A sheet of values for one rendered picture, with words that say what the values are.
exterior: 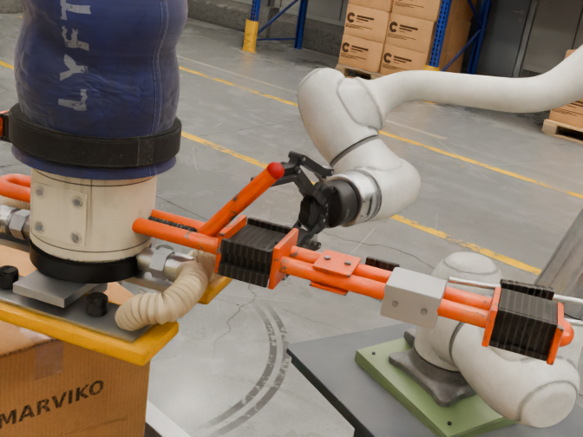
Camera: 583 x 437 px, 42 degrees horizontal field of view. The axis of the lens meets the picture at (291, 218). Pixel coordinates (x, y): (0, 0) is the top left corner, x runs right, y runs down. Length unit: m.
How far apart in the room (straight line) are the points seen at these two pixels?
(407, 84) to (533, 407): 0.59
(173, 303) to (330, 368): 0.74
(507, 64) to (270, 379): 7.35
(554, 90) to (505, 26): 8.42
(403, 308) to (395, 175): 0.40
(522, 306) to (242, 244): 0.35
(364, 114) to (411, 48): 7.66
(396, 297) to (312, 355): 0.76
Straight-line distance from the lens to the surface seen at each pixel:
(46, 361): 1.30
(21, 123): 1.02
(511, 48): 9.80
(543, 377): 1.36
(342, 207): 1.20
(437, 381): 1.61
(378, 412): 1.56
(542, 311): 0.96
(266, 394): 2.89
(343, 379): 1.64
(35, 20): 1.00
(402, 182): 1.31
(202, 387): 2.89
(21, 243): 1.19
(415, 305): 0.95
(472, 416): 1.58
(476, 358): 1.42
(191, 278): 1.01
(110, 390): 1.42
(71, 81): 0.96
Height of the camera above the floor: 1.61
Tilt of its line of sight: 21 degrees down
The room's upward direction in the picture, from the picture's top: 9 degrees clockwise
